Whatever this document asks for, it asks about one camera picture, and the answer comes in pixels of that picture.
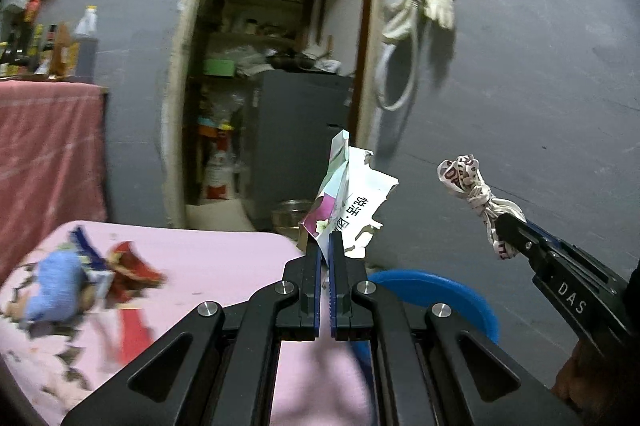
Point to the red wrapper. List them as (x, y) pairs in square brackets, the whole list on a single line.
[(132, 268)]

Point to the wooden door frame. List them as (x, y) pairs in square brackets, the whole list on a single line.
[(175, 106)]

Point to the torn white paper packet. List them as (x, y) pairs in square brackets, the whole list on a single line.
[(350, 201)]

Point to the blue plastic basin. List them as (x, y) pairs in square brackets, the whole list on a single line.
[(450, 293)]

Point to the person's right hand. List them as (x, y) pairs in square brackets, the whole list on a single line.
[(580, 376)]

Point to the white and red sack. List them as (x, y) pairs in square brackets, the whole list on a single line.
[(217, 173)]

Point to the blue cloth wad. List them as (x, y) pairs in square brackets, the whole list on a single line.
[(52, 283)]

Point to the pink cloth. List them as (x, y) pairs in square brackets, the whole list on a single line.
[(210, 261)]

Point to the plastic bottle with dark liquid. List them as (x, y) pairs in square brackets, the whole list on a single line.
[(86, 46)]

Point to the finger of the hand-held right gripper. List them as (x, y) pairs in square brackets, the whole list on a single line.
[(517, 241), (545, 238)]

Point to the grey metal cabinet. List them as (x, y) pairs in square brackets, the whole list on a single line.
[(300, 141)]

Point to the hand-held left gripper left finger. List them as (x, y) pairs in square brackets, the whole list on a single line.
[(317, 296)]

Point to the red towel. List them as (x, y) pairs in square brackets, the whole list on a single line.
[(45, 146)]

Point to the dark glass bottle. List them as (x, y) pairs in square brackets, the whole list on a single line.
[(49, 44)]

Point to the metal bucket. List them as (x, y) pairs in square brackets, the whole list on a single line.
[(290, 216)]

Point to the dark pot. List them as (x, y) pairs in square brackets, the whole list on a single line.
[(292, 60)]

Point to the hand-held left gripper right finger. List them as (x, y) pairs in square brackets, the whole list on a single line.
[(334, 296)]

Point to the wooden shelf unit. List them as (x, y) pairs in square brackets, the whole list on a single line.
[(265, 1)]

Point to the green box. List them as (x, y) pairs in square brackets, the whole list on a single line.
[(219, 68)]

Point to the knotted wrapper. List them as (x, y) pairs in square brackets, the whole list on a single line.
[(470, 186)]

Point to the blue and white packet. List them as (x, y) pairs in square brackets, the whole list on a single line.
[(92, 263)]

